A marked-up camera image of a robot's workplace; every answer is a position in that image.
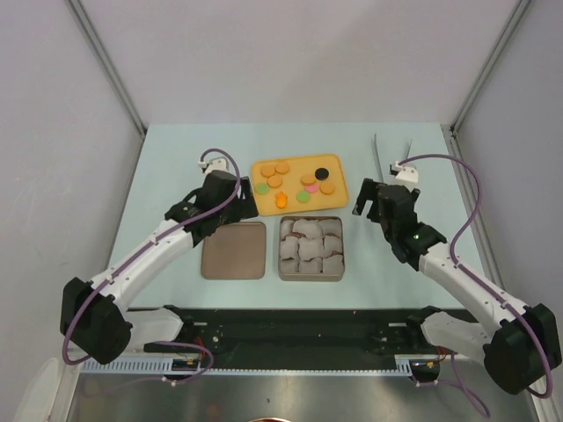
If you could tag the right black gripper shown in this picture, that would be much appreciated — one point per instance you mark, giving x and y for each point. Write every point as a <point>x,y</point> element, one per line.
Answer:
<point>369,192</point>

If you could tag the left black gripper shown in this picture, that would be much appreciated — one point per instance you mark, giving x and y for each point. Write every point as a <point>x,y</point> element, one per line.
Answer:
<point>244,208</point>

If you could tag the tan biscuit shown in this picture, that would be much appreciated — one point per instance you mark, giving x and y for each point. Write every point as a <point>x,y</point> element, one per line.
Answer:
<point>327,188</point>
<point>282,167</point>
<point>267,170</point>
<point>308,179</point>
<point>274,181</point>

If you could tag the metal tongs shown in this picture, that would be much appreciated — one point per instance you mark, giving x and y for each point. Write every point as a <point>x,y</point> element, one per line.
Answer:
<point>387,152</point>

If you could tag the black sandwich cookie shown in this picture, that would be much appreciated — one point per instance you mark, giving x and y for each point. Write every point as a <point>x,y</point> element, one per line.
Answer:
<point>321,174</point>

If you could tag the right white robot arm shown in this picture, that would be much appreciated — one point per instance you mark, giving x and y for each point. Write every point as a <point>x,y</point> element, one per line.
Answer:
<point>518,344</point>

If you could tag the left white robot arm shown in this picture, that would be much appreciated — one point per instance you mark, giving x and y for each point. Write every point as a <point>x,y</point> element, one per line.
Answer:
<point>95,313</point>

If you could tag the green cookie left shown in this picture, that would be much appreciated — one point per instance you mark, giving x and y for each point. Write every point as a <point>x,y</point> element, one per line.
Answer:
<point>262,188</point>

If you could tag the green cookie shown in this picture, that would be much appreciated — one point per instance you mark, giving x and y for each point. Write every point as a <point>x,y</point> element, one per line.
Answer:
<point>303,196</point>
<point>262,188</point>

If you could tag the pink sandwich cookie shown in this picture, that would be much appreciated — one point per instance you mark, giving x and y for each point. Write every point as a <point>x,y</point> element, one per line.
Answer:
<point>312,188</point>

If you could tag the orange fish cookie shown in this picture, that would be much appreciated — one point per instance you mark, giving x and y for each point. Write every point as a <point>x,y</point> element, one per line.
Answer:
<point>281,200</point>

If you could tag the yellow plastic tray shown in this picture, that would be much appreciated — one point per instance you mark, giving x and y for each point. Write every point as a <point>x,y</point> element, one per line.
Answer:
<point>291,185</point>

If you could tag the green cookie centre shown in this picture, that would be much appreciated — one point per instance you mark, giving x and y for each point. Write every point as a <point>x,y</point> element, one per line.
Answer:
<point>303,196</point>

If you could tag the gold tin lid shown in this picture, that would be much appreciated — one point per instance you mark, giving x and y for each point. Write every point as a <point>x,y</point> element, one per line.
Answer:
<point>237,251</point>

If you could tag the gold cookie tin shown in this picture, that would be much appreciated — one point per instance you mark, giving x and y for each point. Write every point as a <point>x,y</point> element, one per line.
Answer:
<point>311,249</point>

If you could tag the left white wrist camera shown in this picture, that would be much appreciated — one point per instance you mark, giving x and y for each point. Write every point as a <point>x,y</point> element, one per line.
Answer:
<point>215,164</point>

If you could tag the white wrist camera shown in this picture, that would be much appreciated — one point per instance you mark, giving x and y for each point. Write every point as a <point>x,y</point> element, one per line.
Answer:
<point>404,175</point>
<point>215,164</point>

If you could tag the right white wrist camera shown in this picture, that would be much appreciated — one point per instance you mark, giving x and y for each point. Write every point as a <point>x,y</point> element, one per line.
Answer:
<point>404,175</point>

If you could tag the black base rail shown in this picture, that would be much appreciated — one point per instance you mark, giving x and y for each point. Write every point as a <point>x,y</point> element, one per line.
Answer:
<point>303,340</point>

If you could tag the left aluminium frame post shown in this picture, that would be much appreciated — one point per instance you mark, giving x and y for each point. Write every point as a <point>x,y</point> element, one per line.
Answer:
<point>97,46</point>

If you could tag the aluminium frame post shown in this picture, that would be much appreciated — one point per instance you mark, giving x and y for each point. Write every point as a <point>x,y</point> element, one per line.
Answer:
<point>97,46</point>
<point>507,33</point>

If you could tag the white cable duct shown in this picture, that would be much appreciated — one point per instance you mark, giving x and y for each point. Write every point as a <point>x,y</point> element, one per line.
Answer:
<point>145,365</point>

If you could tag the right aluminium frame post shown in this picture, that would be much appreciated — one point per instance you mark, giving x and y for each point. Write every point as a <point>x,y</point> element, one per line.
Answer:
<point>507,33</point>

